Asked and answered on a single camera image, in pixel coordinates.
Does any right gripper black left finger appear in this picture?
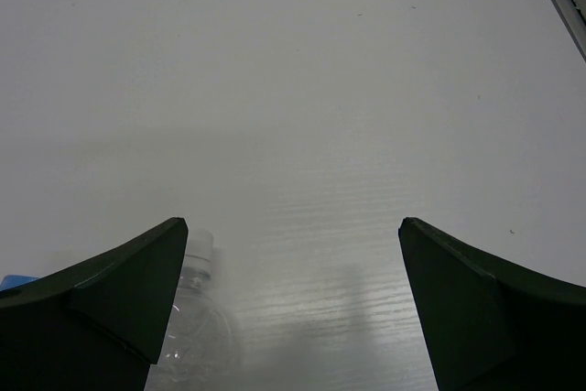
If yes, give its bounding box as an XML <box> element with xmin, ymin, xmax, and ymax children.
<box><xmin>1</xmin><ymin>217</ymin><xmax>188</xmax><ymax>390</ymax></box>

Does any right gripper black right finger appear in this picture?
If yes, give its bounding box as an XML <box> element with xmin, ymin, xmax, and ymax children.
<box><xmin>398</xmin><ymin>217</ymin><xmax>585</xmax><ymax>390</ymax></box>

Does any clear unlabelled plastic bottle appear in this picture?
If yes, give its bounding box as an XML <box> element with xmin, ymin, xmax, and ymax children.
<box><xmin>145</xmin><ymin>229</ymin><xmax>242</xmax><ymax>390</ymax></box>

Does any blue-cap blue-label water bottle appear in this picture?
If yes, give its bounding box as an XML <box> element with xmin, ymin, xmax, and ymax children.
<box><xmin>0</xmin><ymin>275</ymin><xmax>37</xmax><ymax>291</ymax></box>

